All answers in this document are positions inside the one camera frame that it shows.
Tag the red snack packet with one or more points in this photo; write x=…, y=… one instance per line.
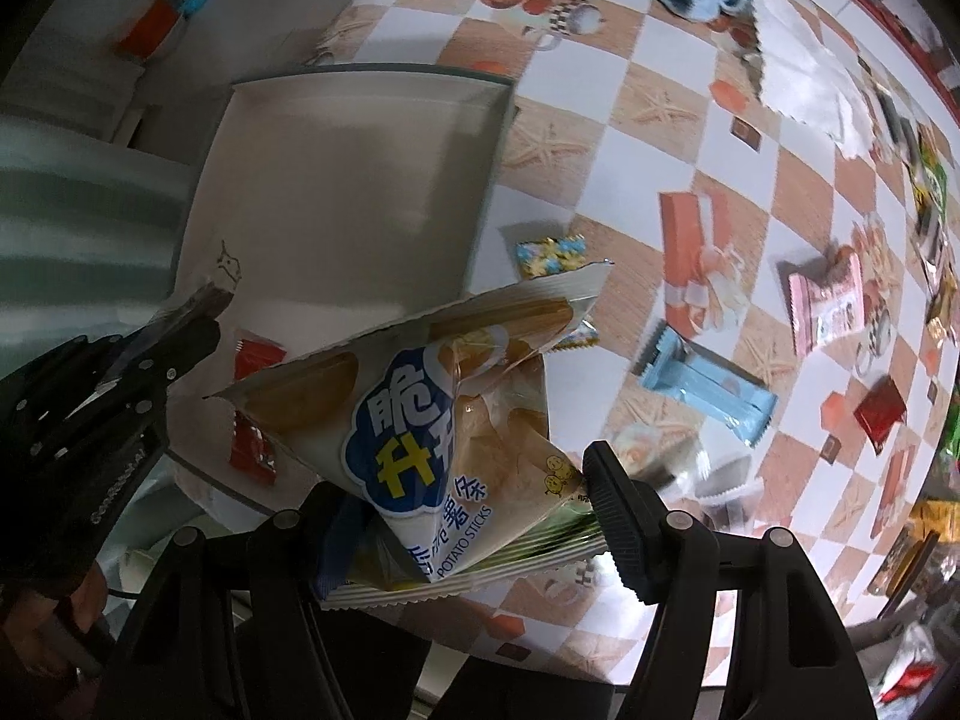
x=251, y=450
x=259, y=356

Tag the potato sticks snack bag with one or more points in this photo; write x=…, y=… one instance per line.
x=420, y=420

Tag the small yellow candy packet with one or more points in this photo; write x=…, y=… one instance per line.
x=577, y=336

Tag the light blue snack bar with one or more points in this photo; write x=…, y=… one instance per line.
x=705, y=382

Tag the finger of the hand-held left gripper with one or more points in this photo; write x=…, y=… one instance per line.
x=90, y=367
x=176, y=352

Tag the pink snack packet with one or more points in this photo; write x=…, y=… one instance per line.
x=825, y=300

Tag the orange bucket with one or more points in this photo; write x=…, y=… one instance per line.
x=150, y=26

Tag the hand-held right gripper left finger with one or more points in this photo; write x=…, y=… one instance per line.
x=334, y=562

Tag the person's left hand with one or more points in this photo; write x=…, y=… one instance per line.
x=45, y=637

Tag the pile of assorted snack packets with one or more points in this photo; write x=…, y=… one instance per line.
x=926, y=187

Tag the yellow blue candy packet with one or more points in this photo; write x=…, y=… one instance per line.
x=551, y=255

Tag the white serrated snack packet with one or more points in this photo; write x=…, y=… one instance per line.
x=726, y=481

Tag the dark brown snack packet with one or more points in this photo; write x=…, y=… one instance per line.
x=204, y=300

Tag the white plastic bag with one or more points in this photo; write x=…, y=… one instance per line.
x=810, y=67

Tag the dark red square packet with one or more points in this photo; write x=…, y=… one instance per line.
x=879, y=412

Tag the green white striped snack bag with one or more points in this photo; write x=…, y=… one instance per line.
x=525, y=551

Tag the grey-green cloth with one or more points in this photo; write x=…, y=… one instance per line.
x=82, y=217

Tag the heap of colourful snack bags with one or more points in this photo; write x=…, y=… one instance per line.
x=922, y=555

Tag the checkered printed tablecloth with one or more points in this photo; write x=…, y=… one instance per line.
x=645, y=165

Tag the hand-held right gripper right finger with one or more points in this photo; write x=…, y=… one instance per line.
x=615, y=532

